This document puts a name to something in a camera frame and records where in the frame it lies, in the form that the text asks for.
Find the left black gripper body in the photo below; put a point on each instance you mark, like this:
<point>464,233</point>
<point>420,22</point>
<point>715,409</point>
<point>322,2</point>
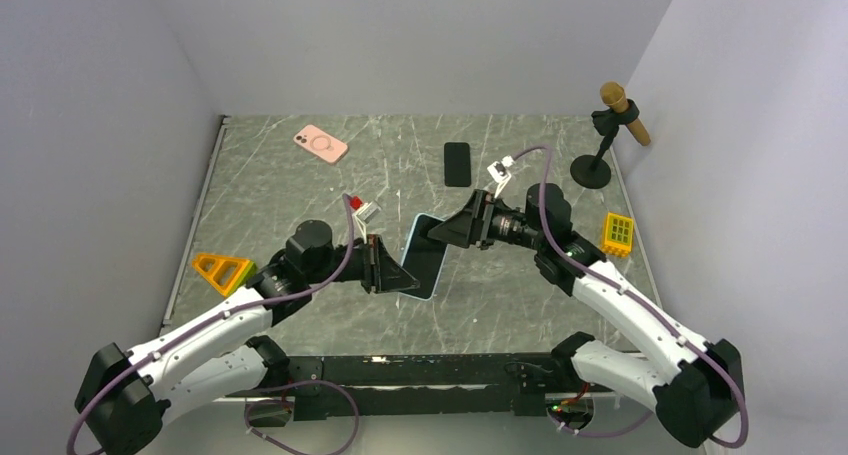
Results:
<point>361,264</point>

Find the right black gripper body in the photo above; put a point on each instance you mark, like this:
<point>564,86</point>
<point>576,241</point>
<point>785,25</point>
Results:
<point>505,225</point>

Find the blue phone case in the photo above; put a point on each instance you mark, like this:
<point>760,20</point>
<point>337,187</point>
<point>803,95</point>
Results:
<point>411,240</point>

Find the pink phone case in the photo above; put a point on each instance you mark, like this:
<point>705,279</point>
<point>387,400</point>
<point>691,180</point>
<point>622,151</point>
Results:
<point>321,144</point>

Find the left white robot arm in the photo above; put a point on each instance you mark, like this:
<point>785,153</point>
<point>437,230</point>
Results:
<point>128,396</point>

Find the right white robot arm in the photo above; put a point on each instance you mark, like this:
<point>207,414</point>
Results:
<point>692,385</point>

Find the black microphone stand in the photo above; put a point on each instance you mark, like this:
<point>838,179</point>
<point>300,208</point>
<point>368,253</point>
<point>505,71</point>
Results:
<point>592,171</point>

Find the yellow toy block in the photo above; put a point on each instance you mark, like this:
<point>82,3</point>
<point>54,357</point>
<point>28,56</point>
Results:
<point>617,237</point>

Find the orange triangular plastic piece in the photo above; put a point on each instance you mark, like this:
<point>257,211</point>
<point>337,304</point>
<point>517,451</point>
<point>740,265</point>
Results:
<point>225,274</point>

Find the gold microphone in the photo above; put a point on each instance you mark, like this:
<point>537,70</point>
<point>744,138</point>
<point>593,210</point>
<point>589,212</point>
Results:
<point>613,95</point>

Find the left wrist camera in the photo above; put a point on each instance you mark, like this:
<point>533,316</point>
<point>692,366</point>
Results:
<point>363,213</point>

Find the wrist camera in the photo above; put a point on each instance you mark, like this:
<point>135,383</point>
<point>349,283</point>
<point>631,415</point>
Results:
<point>363,213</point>
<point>500,173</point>

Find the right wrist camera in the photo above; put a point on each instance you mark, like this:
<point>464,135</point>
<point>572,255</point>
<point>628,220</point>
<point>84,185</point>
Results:
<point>500,173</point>

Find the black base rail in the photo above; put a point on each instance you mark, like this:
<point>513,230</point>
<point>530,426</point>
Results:
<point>522,384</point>

